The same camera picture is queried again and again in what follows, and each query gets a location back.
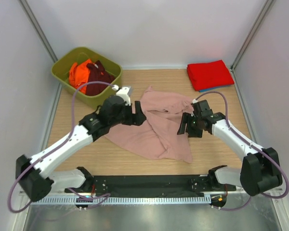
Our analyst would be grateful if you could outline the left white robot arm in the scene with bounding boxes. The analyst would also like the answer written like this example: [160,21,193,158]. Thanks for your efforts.
[15,94,146,202]

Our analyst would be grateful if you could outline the slotted cable duct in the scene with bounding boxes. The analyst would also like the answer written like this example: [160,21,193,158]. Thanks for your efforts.
[32,194,211,205]

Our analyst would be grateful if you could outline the purple cable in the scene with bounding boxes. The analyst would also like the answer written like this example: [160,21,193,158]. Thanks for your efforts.
[7,81,116,213]
[194,91,289,199]

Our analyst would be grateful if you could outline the aluminium corner post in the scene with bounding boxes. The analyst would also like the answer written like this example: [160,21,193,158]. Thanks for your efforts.
[18,0,58,63]
[230,0,276,72]

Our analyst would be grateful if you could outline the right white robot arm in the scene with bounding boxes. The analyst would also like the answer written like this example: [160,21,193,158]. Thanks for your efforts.
[177,100,283,196]

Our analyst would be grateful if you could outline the left aluminium corner post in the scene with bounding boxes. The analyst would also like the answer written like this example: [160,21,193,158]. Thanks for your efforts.
[18,0,58,63]

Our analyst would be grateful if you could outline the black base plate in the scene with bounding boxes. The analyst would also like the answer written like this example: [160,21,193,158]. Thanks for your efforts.
[73,175,236,198]

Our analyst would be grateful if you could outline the aluminium frame rail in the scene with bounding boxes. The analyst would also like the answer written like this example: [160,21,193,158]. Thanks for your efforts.
[19,175,284,196]

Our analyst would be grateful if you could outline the orange t shirt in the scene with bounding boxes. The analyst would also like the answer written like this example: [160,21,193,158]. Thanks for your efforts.
[68,59,95,89]

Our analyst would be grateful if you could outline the folded blue t shirt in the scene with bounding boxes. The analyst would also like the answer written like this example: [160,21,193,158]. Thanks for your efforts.
[198,84,233,93]

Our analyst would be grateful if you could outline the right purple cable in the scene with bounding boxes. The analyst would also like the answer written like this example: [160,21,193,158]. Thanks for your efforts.
[194,91,289,199]

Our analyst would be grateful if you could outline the maroon t shirt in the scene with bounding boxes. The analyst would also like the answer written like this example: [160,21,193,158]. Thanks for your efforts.
[85,61,115,96]

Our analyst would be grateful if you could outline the right aluminium corner post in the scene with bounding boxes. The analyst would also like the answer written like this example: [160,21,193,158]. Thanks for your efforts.
[230,0,276,72]

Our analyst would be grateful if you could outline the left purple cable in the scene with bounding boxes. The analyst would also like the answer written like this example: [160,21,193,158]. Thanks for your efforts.
[7,81,116,213]

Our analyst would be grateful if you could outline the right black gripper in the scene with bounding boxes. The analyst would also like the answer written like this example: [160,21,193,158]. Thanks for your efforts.
[177,112,203,139]

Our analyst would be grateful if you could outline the green plastic bin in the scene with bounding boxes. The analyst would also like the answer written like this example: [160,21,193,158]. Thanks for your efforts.
[52,47,122,109]

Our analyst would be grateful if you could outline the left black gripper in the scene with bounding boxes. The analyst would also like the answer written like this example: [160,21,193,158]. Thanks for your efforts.
[109,101,146,128]

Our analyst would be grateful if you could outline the pink t shirt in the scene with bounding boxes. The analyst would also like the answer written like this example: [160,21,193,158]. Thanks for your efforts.
[105,87,193,163]

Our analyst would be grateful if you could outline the folded red t shirt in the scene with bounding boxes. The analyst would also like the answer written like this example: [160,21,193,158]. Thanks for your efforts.
[187,60,234,91]

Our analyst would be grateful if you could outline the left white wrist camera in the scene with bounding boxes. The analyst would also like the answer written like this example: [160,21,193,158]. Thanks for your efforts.
[112,85,132,106]

